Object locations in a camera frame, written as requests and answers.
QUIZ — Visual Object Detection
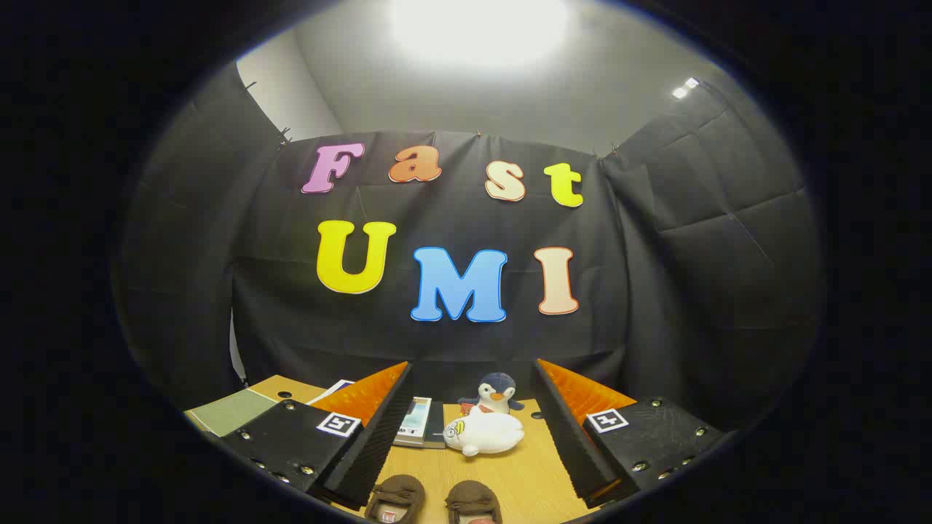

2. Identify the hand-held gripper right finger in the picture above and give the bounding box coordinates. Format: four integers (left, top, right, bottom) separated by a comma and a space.
534, 358, 729, 510

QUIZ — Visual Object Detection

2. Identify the brown fuzzy shoe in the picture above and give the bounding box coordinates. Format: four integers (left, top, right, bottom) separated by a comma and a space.
444, 479, 503, 524
364, 474, 427, 524

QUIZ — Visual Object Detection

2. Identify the black backdrop cloth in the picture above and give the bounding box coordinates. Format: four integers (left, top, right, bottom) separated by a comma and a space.
113, 62, 827, 430

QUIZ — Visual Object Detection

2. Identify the book with pale sky cover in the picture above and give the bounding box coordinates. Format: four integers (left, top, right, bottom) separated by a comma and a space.
393, 397, 434, 446

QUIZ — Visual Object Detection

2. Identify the grey penguin plush toy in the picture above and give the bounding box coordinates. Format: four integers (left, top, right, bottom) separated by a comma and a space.
457, 372, 525, 417

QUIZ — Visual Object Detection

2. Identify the book with dark blue picture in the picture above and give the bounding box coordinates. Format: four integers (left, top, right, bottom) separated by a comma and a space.
306, 378, 356, 405

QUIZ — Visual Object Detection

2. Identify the white round plush toy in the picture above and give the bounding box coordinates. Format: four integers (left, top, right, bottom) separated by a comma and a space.
442, 411, 526, 458

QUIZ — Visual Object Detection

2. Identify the black book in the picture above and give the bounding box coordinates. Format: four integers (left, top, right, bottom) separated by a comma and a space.
424, 400, 447, 450

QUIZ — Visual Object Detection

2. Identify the large ceiling light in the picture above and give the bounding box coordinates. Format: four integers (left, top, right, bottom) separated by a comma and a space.
390, 0, 572, 70

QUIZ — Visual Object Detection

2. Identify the beige fabric storage box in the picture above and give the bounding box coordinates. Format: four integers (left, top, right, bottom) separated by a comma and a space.
183, 388, 281, 437

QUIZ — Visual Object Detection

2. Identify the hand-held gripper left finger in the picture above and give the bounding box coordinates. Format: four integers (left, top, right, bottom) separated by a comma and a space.
218, 362, 414, 512

